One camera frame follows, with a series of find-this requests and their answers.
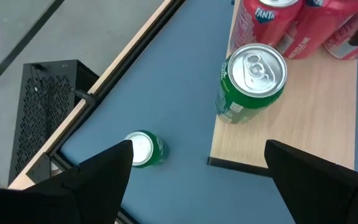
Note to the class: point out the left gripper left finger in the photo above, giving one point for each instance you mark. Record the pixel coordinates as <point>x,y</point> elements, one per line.
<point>73,202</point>

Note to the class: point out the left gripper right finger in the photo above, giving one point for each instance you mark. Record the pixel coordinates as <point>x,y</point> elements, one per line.
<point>322,202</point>

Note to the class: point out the red soda can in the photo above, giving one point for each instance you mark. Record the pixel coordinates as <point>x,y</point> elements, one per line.
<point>315,31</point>
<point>263,21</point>

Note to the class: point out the green Sprite can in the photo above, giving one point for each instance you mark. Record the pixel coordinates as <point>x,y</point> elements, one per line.
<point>152,149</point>
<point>250,81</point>

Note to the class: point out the wooden shelf black metal frame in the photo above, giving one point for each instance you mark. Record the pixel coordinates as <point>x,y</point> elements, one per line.
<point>306,118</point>

